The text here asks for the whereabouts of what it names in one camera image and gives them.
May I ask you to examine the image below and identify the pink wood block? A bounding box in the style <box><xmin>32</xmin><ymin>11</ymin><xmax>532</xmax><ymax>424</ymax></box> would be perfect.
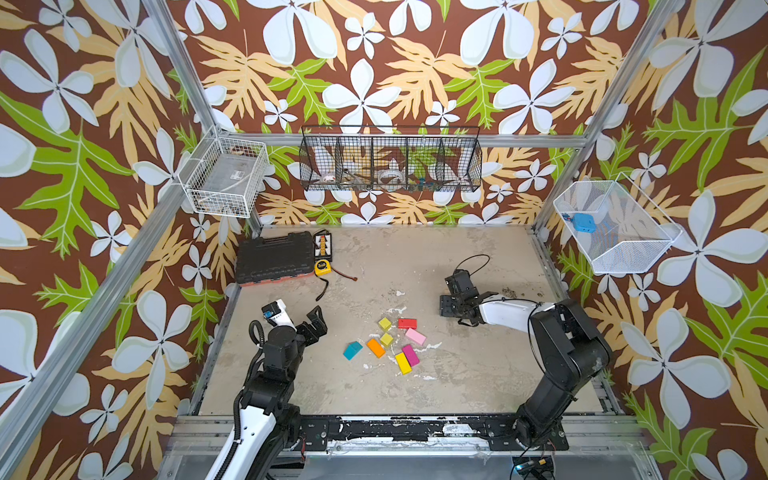
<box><xmin>405</xmin><ymin>329</ymin><xmax>426</xmax><ymax>346</ymax></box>

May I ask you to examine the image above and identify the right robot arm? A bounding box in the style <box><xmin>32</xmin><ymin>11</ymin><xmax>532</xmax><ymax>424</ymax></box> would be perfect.
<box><xmin>439</xmin><ymin>268</ymin><xmax>613</xmax><ymax>448</ymax></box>

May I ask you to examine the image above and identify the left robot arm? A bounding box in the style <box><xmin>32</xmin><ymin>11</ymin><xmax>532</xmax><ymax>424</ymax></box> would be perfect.
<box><xmin>207</xmin><ymin>300</ymin><xmax>328</xmax><ymax>479</ymax></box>

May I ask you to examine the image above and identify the teal wood block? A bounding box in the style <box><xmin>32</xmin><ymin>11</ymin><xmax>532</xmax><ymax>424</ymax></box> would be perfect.
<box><xmin>343</xmin><ymin>341</ymin><xmax>363</xmax><ymax>361</ymax></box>

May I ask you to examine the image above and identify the red wood block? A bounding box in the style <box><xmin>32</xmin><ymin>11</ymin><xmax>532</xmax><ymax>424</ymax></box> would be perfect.
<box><xmin>397</xmin><ymin>318</ymin><xmax>418</xmax><ymax>330</ymax></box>

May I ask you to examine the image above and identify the orange wood block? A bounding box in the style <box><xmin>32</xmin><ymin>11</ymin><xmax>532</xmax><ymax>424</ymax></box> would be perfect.
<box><xmin>366</xmin><ymin>338</ymin><xmax>386</xmax><ymax>358</ymax></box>

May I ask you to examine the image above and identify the magenta wood block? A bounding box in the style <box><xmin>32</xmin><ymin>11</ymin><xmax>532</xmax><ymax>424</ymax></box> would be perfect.
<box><xmin>402</xmin><ymin>344</ymin><xmax>420</xmax><ymax>367</ymax></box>

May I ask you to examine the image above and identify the yellow cube block upper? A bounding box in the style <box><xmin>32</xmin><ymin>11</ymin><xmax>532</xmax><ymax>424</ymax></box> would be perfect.
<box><xmin>378</xmin><ymin>318</ymin><xmax>392</xmax><ymax>332</ymax></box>

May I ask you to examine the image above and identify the yellow cube block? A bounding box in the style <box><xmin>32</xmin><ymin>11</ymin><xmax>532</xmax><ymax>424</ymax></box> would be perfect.
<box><xmin>380</xmin><ymin>333</ymin><xmax>394</xmax><ymax>347</ymax></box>
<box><xmin>378</xmin><ymin>318</ymin><xmax>392</xmax><ymax>332</ymax></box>

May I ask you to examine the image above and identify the yellow cube block lower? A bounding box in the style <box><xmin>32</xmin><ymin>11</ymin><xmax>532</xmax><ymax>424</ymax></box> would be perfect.
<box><xmin>380</xmin><ymin>333</ymin><xmax>394</xmax><ymax>347</ymax></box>

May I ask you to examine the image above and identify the yellow long block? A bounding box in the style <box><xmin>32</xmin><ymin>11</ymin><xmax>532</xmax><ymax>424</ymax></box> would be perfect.
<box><xmin>395</xmin><ymin>352</ymin><xmax>412</xmax><ymax>375</ymax></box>

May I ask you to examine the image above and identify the yellow tape measure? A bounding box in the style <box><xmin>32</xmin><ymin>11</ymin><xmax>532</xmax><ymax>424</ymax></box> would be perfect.
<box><xmin>314</xmin><ymin>259</ymin><xmax>333</xmax><ymax>277</ymax></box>

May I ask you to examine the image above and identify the black and red tool case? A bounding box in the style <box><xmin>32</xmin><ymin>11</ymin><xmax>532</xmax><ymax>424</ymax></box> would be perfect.
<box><xmin>235</xmin><ymin>231</ymin><xmax>315</xmax><ymax>286</ymax></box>

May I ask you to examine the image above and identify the blue object in basket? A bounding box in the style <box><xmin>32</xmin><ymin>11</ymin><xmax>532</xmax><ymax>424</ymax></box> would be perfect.
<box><xmin>563</xmin><ymin>212</ymin><xmax>597</xmax><ymax>234</ymax></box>

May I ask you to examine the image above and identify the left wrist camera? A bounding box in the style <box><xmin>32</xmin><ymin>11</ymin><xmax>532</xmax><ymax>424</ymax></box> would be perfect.
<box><xmin>261</xmin><ymin>299</ymin><xmax>296</xmax><ymax>329</ymax></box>

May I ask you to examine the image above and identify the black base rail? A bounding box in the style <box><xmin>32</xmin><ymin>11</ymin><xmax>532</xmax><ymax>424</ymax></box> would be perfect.
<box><xmin>287</xmin><ymin>413</ymin><xmax>571</xmax><ymax>452</ymax></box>

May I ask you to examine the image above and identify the white wire basket right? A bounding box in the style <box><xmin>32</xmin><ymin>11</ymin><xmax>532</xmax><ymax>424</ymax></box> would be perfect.
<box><xmin>554</xmin><ymin>174</ymin><xmax>683</xmax><ymax>275</ymax></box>

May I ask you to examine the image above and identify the white wire basket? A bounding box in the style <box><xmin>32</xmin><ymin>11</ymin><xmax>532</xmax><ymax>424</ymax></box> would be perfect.
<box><xmin>554</xmin><ymin>174</ymin><xmax>683</xmax><ymax>275</ymax></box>
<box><xmin>179</xmin><ymin>135</ymin><xmax>270</xmax><ymax>218</ymax></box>

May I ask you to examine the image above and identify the white wire basket left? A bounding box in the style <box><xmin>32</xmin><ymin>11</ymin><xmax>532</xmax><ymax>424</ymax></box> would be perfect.
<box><xmin>179</xmin><ymin>135</ymin><xmax>270</xmax><ymax>218</ymax></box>

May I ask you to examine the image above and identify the black wire basket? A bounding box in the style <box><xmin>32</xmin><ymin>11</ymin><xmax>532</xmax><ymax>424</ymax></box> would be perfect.
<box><xmin>298</xmin><ymin>125</ymin><xmax>483</xmax><ymax>192</ymax></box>

